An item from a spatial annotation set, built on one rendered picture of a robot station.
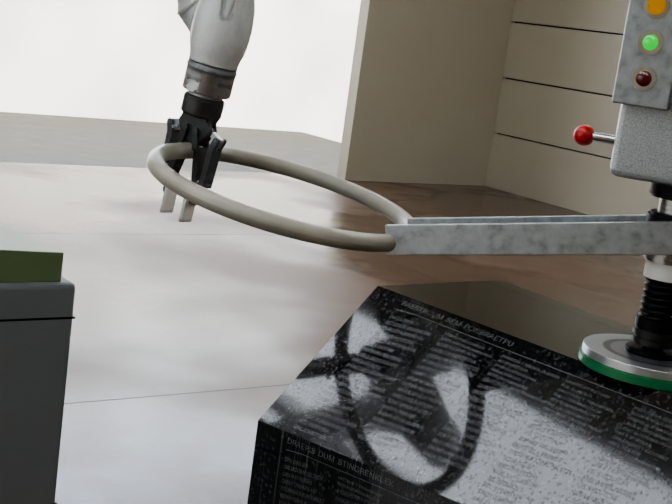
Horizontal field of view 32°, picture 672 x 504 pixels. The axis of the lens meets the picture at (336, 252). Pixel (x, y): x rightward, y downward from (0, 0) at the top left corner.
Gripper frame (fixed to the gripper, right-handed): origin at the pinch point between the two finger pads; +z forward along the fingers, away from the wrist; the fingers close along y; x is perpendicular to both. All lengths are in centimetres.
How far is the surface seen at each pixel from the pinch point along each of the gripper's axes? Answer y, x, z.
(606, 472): 94, -3, 8
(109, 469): -58, 63, 100
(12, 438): 7, -34, 40
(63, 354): 7.0, -26.7, 25.1
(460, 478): 74, -6, 18
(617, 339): 81, 20, -5
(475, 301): 50, 29, 2
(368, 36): -423, 643, 13
